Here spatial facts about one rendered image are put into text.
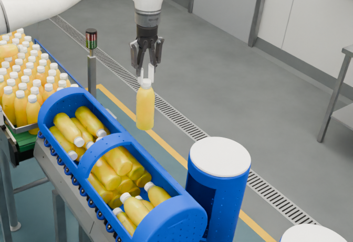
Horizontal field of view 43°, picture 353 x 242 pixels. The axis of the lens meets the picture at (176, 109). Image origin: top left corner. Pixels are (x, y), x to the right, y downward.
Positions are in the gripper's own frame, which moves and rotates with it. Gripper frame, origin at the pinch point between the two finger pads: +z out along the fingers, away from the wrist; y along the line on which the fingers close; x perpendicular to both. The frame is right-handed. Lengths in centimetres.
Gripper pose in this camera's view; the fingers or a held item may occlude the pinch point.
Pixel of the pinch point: (145, 74)
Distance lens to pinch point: 168.6
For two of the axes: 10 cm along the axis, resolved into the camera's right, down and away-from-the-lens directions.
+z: -0.6, 8.4, 5.4
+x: -5.3, -4.9, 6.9
